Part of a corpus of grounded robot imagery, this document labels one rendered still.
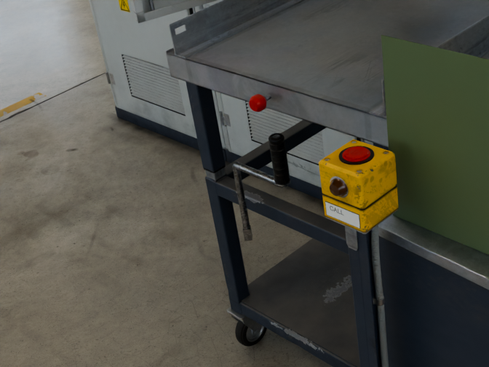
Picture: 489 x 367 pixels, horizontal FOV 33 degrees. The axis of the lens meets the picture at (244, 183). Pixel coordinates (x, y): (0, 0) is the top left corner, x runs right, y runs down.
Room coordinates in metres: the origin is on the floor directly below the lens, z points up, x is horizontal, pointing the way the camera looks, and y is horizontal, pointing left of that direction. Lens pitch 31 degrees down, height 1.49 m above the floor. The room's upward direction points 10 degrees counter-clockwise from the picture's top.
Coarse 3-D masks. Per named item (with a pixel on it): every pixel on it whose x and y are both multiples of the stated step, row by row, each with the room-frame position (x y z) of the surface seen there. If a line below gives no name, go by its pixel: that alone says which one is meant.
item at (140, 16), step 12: (132, 0) 1.91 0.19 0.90; (144, 0) 1.94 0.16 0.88; (156, 0) 1.95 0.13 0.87; (168, 0) 1.96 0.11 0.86; (180, 0) 1.97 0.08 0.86; (192, 0) 1.95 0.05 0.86; (204, 0) 1.96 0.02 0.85; (216, 0) 1.97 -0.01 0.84; (144, 12) 1.91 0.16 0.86; (156, 12) 1.92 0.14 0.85; (168, 12) 1.93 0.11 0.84
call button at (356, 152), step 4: (352, 148) 1.03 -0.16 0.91; (356, 148) 1.03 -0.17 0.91; (360, 148) 1.02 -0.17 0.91; (364, 148) 1.02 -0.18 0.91; (344, 152) 1.02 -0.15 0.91; (348, 152) 1.02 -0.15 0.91; (352, 152) 1.02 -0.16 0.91; (356, 152) 1.01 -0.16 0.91; (360, 152) 1.01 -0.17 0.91; (364, 152) 1.01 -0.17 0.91; (368, 152) 1.01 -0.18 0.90; (344, 156) 1.01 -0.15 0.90; (348, 156) 1.01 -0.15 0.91; (352, 156) 1.01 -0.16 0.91; (356, 156) 1.00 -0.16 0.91; (360, 156) 1.00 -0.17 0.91; (364, 156) 1.00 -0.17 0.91; (368, 156) 1.00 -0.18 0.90; (348, 160) 1.00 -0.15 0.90; (352, 160) 1.00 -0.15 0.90; (356, 160) 1.00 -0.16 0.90; (360, 160) 0.99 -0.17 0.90
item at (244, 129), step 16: (224, 96) 2.61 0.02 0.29; (224, 112) 2.62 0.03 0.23; (240, 112) 2.55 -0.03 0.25; (256, 112) 2.49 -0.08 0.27; (272, 112) 2.43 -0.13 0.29; (224, 128) 2.66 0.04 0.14; (240, 128) 2.56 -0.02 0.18; (256, 128) 2.50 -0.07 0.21; (272, 128) 2.44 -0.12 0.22; (288, 128) 2.38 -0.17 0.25; (240, 144) 2.57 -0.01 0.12; (256, 144) 2.50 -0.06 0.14; (304, 144) 2.32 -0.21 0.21; (320, 144) 2.27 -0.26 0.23; (336, 144) 2.21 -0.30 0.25; (288, 160) 2.39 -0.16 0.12; (304, 160) 2.33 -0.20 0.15; (304, 176) 2.33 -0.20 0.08; (304, 192) 2.37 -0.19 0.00; (320, 192) 2.31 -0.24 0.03
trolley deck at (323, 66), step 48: (336, 0) 1.81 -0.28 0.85; (384, 0) 1.76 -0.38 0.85; (432, 0) 1.71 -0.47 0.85; (480, 0) 1.66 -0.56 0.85; (240, 48) 1.63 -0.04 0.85; (288, 48) 1.58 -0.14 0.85; (336, 48) 1.54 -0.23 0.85; (240, 96) 1.50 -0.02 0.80; (288, 96) 1.39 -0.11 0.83; (336, 96) 1.32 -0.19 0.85; (384, 144) 1.22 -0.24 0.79
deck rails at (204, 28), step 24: (240, 0) 1.77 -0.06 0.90; (264, 0) 1.81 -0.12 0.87; (288, 0) 1.86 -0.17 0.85; (192, 24) 1.68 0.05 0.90; (216, 24) 1.72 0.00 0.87; (240, 24) 1.75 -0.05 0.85; (480, 24) 1.39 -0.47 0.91; (192, 48) 1.66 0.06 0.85; (456, 48) 1.34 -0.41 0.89; (480, 48) 1.39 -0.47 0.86; (384, 96) 1.21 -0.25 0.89
